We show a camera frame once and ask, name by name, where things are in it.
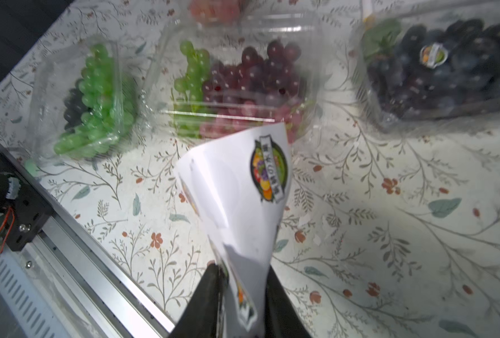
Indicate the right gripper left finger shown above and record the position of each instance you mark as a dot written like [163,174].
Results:
[201,318]

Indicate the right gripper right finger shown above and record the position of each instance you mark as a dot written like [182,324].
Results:
[281,319]

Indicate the clear box red green grapes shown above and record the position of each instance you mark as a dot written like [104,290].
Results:
[207,81]

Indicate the clear box green black grapes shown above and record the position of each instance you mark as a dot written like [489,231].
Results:
[83,103]

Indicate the clear box blueberries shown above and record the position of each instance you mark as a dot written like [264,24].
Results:
[429,68]

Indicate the clear box red peaches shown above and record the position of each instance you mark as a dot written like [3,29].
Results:
[205,13]

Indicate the aluminium front rail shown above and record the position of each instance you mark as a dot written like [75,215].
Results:
[90,293]

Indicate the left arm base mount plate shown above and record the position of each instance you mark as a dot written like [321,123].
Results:
[23,211]

